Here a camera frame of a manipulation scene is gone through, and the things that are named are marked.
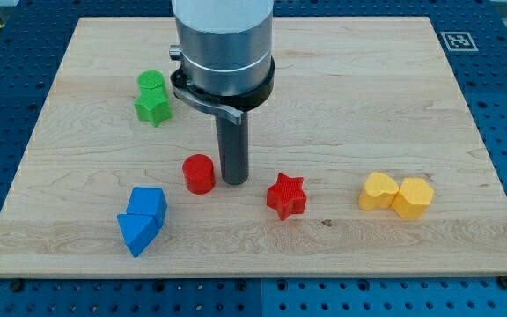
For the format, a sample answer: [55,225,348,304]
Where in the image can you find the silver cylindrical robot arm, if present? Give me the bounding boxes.
[169,0,275,125]

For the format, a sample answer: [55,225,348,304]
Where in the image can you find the red star block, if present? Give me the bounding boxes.
[266,173,307,221]

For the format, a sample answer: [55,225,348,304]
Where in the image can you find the green star block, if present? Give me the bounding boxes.
[134,92,173,127]

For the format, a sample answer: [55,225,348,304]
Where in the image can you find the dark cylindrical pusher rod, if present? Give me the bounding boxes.
[216,113,249,185]

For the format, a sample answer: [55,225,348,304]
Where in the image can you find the red cylinder block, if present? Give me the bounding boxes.
[182,154,216,195]

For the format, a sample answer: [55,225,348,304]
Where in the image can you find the wooden board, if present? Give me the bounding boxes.
[0,17,507,279]

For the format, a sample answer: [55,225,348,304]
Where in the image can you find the blue cube block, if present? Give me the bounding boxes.
[127,187,167,229]

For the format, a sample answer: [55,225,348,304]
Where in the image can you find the green cylinder block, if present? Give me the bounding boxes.
[137,70,166,97]

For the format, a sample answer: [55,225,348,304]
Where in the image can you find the yellow heart block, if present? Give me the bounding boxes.
[358,172,400,211]

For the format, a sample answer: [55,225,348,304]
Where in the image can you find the blue triangle block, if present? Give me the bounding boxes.
[117,214,159,257]

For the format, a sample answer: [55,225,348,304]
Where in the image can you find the yellow hexagon block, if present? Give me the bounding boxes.
[392,178,435,219]

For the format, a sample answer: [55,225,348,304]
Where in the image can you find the white fiducial marker tag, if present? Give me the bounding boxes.
[441,31,478,52]

